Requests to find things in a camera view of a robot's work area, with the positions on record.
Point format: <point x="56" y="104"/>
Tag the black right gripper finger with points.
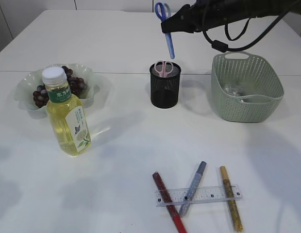
<point x="182" y="21"/>

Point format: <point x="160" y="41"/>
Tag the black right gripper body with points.
<point x="214" y="11"/>

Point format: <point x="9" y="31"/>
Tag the blue scissors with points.
<point x="163" y="12"/>

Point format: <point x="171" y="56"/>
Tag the pink scissors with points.
<point x="163" y="68"/>

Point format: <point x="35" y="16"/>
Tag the clear plastic sheet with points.
<point x="233" y="89"/>

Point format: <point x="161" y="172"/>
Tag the purple artificial grape bunch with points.
<point x="75" y="83"/>

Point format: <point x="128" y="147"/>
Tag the yellow tea bottle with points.
<point x="66" y="113"/>

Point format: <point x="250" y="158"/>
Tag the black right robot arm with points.
<point x="243" y="9"/>

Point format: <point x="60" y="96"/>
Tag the black mesh pen holder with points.
<point x="164" y="92"/>

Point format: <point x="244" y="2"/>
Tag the green woven plastic basket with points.
<point x="263" y="90"/>

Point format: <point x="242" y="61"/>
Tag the silver glitter pen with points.
<point x="192" y="189"/>

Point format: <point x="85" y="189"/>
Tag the clear plastic ruler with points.
<point x="206" y="194"/>

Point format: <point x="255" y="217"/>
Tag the pale green wavy plate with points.
<point x="25" y="88"/>

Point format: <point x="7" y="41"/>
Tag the red glitter pen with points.
<point x="167" y="199"/>

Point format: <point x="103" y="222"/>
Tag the gold glitter pen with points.
<point x="235" y="216"/>

